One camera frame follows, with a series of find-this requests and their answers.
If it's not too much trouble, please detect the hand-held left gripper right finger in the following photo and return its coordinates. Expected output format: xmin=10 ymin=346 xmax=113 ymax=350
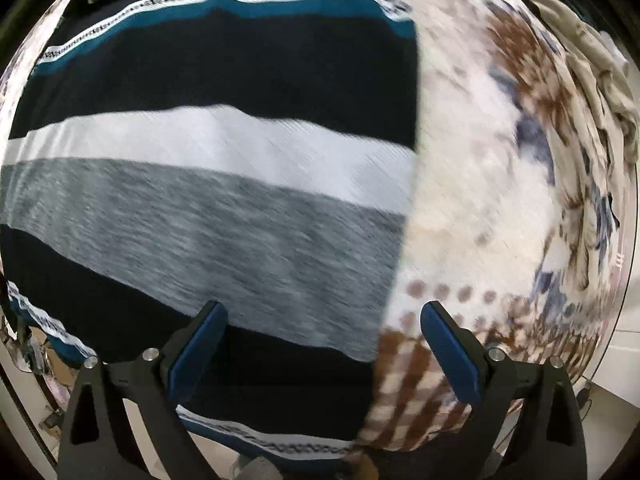
xmin=420 ymin=301 xmax=588 ymax=480

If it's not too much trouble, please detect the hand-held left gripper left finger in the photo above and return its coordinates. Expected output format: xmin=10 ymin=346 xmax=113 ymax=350
xmin=56 ymin=301 xmax=230 ymax=480

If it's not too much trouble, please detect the dark striped knit shirt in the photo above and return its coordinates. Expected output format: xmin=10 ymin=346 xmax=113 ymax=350
xmin=0 ymin=0 xmax=422 ymax=467

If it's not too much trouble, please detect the floral printed blanket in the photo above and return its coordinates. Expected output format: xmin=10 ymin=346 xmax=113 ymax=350
xmin=350 ymin=0 xmax=632 ymax=461

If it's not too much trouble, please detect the beige crumpled cloth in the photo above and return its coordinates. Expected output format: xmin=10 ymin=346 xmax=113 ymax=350
xmin=502 ymin=0 xmax=640 ymax=171

